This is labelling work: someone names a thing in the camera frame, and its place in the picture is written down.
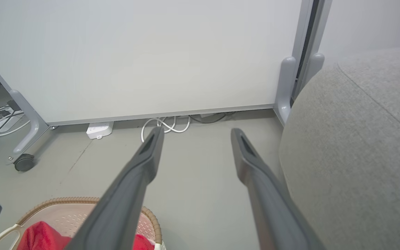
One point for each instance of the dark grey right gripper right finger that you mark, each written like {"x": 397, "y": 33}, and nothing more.
{"x": 273, "y": 208}

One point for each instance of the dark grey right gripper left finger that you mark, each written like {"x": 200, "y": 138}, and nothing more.
{"x": 123, "y": 205}

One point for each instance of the red clothing item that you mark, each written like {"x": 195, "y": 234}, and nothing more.
{"x": 43, "y": 238}

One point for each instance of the cream plastic laundry basket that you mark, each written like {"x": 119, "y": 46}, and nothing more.
{"x": 68, "y": 211}

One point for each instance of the black caster wheel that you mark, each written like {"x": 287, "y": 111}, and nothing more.
{"x": 24, "y": 162}

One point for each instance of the long white power strip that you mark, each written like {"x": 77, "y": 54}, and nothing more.
{"x": 7, "y": 125}

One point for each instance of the grey fabric sofa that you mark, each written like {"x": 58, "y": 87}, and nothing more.
{"x": 352, "y": 156}

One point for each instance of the grey partition leg with caster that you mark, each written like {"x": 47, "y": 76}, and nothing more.
{"x": 30, "y": 121}

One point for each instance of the grey upright partition leg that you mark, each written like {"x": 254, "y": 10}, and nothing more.
{"x": 314, "y": 66}
{"x": 285, "y": 86}

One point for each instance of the large white partition panel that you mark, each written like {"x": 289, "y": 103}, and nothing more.
{"x": 134, "y": 52}

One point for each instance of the narrow white partition panel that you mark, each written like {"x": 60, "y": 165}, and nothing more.
{"x": 370, "y": 21}

